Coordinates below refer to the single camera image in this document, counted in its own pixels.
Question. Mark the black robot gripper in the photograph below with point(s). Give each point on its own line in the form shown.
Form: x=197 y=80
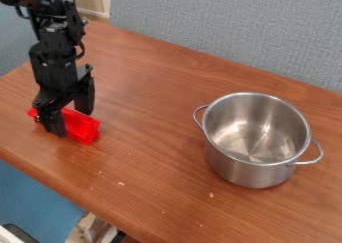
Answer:
x=65 y=83

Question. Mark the red plastic block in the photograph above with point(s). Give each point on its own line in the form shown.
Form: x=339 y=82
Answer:
x=82 y=126

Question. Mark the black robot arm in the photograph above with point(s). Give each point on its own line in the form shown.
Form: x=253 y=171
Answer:
x=57 y=23

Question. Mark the black and white floor object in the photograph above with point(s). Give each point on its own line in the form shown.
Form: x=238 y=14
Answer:
x=13 y=234

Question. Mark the stainless steel pot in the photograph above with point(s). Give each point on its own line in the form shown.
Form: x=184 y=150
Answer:
x=257 y=136

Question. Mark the beige wooden shelf unit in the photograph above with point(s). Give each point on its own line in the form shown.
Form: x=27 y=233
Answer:
x=96 y=9

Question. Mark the wooden table leg frame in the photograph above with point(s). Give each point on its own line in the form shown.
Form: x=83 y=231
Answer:
x=93 y=230

